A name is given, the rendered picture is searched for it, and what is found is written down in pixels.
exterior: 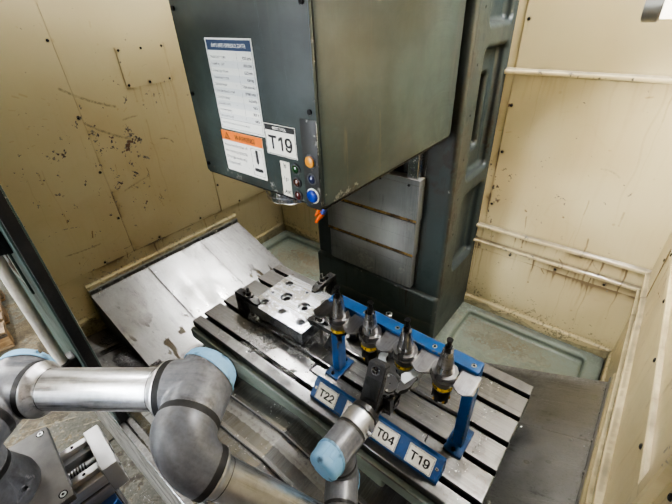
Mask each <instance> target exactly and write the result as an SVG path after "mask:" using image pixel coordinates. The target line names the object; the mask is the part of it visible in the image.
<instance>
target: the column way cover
mask: <svg viewBox="0 0 672 504"><path fill-rule="evenodd" d="M407 176H408V173H404V172H399V171H395V170H393V171H391V172H389V173H387V174H386V175H384V176H382V177H381V178H379V179H377V180H375V181H374V182H372V183H370V184H369V185H367V186H365V187H363V188H362V189H360V190H358V191H357V192H355V193H353V194H351V195H350V196H348V197H346V198H345V199H343V200H341V201H339V202H338V203H336V204H334V205H333V206H331V207H329V208H328V209H327V210H328V226H329V228H330V231H331V249H332V256H334V257H336V258H339V259H341V260H344V261H346V262H348V263H351V264H353V265H356V266H358V267H360V268H363V269H365V270H368V271H370V272H372V273H375V274H377V275H380V276H382V277H384V278H387V279H389V280H391V281H394V282H396V283H399V284H401V285H403V286H406V287H408V288H410V287H411V286H412V285H413V284H414V272H415V261H416V254H417V253H418V242H419V230H420V220H421V219H422V213H423V202H424V191H425V181H426V178H425V177H419V179H418V180H416V179H412V178H408V177H407Z"/></svg>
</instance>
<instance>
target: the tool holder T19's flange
mask: <svg viewBox="0 0 672 504"><path fill-rule="evenodd" d="M437 362H438V360H437V361H435V362H434V363H433V364H432V369H431V378H432V380H433V381H435V380H437V381H438V382H440V383H441V384H440V386H442V387H451V385H452V383H453V382H454V381H455V380H456V379H457V377H458V373H459V371H458V368H457V366H456V365H455V364H454V365H455V372H454V374H453V375H452V376H450V377H443V376H441V375H439V374H438V373H437V371H436V365H437Z"/></svg>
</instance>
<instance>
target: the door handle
mask: <svg viewBox="0 0 672 504"><path fill-rule="evenodd" d="M11 253H13V251H12V249H11V247H10V246H9V244H8V242H7V241H6V239H5V238H4V236H3V234H2V233H1V231H0V279H1V280H2V282H3V284H4V285H5V287H6V288H7V290H8V291H9V293H10V294H11V296H12V297H13V299H14V300H15V302H16V303H17V305H18V306H19V308H20V310H21V311H22V313H23V314H24V316H25V317H26V319H27V320H28V322H29V323H30V325H31V326H32V328H33V329H34V331H35V332H36V334H37V335H38V337H39V339H40V340H41V342H42V343H43V345H44V346H45V348H46V349H47V351H48V352H49V354H50V355H51V357H52V358H53V359H55V360H56V362H57V363H58V364H59V365H60V366H61V367H62V368H70V367H82V365H81V364H80V362H79V360H78V359H77V357H76V356H75V355H74V354H73V352H72V351H71V350H70V351H68V352H67V353H66V354H64V352H63V351H62V349H61V347H60V346H59V344H58V343H57V341H56V339H55V338H54V336H53V335H52V333H51V331H50V330H49V328H48V327H47V325H46V323H45V322H44V320H43V319H42V317H41V315H40V314H39V312H38V311H37V309H36V307H35V306H34V304H33V303H32V301H31V299H30V298H29V296H28V295H27V293H26V291H25V290H24V288H23V286H22V285H21V283H20V282H19V280H18V278H17V277H16V275H15V274H14V272H13V270H12V269H11V267H10V266H9V264H8V262H7V261H6V259H5V258H4V256H3V255H7V254H11Z"/></svg>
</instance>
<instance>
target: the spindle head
mask: <svg viewBox="0 0 672 504"><path fill-rule="evenodd" d="M168 1H169V5H170V9H171V13H172V18H173V22H174V26H175V30H176V35H177V39H178V43H179V47H180V52H181V56H182V60H183V64H184V69H185V73H186V77H187V81H188V86H189V90H190V94H191V98H192V103H193V107H194V111H195V115H196V120H197V124H198V128H199V132H200V137H201V141H202V145H203V149H204V154H205V158H206V162H207V166H208V169H209V170H210V171H212V172H215V173H218V174H221V175H224V176H226V177H229V178H232V179H235V180H238V181H241V182H244V183H247V184H250V185H253V186H256V187H259V188H262V189H265V190H268V191H271V192H274V193H277V194H280V195H283V196H286V197H288V198H291V199H294V200H297V199H296V198H295V196H294V191H295V190H299V191H301V193H302V195H303V199H302V200H301V201H300V202H303V203H306V204H307V198H306V188H305V177H304V166H303V155H302V144H301V133H300V122H299V118H302V119H308V120H313V121H316V126H317V141H318V158H319V173H320V187H321V202H322V209H324V210H326V209H327V208H329V207H331V206H333V205H334V204H336V203H338V202H339V201H341V200H343V199H345V198H346V197H348V196H350V195H351V194H353V193H355V192H357V191H358V190H360V189H362V188H363V187H365V186H367V185H369V184H370V183H372V182H374V181H375V180H377V179H379V178H381V177H382V176H384V175H386V174H387V173H389V172H391V171H393V170H394V169H396V168H398V167H399V166H401V165H403V164H405V163H406V162H408V161H410V160H411V159H413V158H415V157H417V156H418V155H420V154H422V153H423V152H425V151H427V150H429V149H430V148H432V147H434V146H435V145H437V144H439V143H441V142H442V141H444V140H446V139H447V138H449V135H450V131H451V123H452V115H453V106H454V98H455V90H456V81H457V73H458V65H459V57H460V48H461V40H462V32H463V24H464V15H465V7H466V0H168ZM204 37H208V38H251V43H252V50H253V57H254V64H255V70H256V77H257V84H258V91H259V98H260V105H261V112H262V119H263V122H266V123H271V124H276V125H281V126H286V127H291V128H295V133H296V143H297V153H298V160H294V159H290V158H286V157H282V156H279V155H275V154H271V153H268V152H267V145H266V138H265V137H260V136H256V135H252V134H247V133H243V132H239V131H234V130H230V129H225V128H222V125H221V120H220V115H219V110H218V105H217V100H216V95H215V90H214V85H213V80H212V75H211V70H210V65H209V60H208V55H207V50H206V45H205V40H204ZM221 129H223V130H227V131H232V132H236V133H240V134H244V135H249V136H253V137H257V138H262V144H263V150H264V157H265V164H266V171H267V177H268V181H266V180H263V179H260V178H257V177H254V176H251V175H248V174H244V173H241V172H238V171H235V170H232V169H229V167H228V162H227V157H226V153H225V148H224V143H223V138H222V133H221ZM280 160H281V161H285V162H289V164H290V173H291V181H292V180H293V178H294V177H298V178H299V179H300V180H301V183H302V186H301V187H300V188H296V187H295V186H294V185H293V181H292V190H293V197H290V196H287V195H284V190H283V182H282V174H281V166H280ZM293 163H296V164H297V165H298V166H299V167H300V174H299V175H295V174H294V173H293V172H292V170H291V165H292V164H293ZM297 201H298V200H297Z"/></svg>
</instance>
